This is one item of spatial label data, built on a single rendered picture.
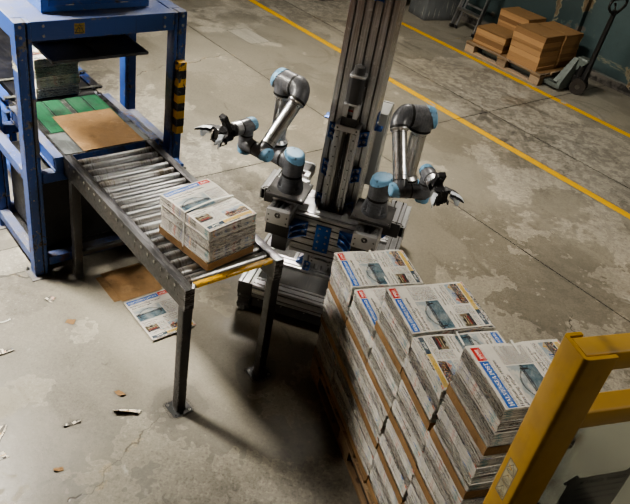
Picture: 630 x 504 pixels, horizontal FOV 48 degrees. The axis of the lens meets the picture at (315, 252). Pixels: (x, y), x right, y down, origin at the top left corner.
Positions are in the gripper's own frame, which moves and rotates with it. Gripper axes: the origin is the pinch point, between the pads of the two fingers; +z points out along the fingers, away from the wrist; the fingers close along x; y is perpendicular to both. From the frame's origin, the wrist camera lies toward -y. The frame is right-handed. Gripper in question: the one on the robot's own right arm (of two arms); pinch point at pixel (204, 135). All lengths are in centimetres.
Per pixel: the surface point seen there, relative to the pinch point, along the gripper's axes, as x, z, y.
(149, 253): -20, 42, 42
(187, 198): -17.7, 21.8, 18.3
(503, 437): -194, 46, -18
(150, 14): 81, -28, -20
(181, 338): -55, 48, 66
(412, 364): -150, 20, 8
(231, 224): -45, 19, 16
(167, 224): -15.2, 29.4, 33.0
